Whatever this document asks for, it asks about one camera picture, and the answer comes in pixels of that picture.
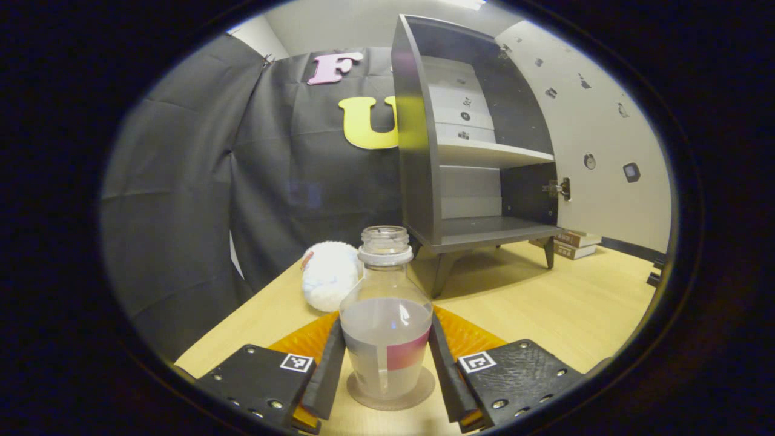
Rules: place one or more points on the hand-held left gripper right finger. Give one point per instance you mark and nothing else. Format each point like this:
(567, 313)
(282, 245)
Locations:
(445, 375)

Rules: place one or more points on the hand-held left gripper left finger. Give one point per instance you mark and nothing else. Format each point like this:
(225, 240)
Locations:
(330, 375)

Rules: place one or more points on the clear plastic bottle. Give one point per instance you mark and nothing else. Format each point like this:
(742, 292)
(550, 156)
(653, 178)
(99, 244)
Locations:
(384, 327)

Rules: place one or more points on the dark grey cabinet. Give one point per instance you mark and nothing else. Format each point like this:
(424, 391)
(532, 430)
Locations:
(415, 151)

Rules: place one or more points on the grey cabinet door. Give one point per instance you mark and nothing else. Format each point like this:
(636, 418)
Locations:
(605, 200)

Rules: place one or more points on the metal door hinge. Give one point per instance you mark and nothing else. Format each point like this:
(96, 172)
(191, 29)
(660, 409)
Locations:
(557, 189)

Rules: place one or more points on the white cabinet shelf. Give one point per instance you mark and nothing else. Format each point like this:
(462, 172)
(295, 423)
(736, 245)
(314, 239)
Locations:
(484, 154)

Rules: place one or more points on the white plush ball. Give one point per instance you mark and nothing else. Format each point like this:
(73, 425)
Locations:
(327, 278)

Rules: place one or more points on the brown book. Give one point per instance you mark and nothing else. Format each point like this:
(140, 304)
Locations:
(578, 238)

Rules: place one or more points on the black backdrop cloth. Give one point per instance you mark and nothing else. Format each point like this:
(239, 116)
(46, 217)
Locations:
(181, 212)

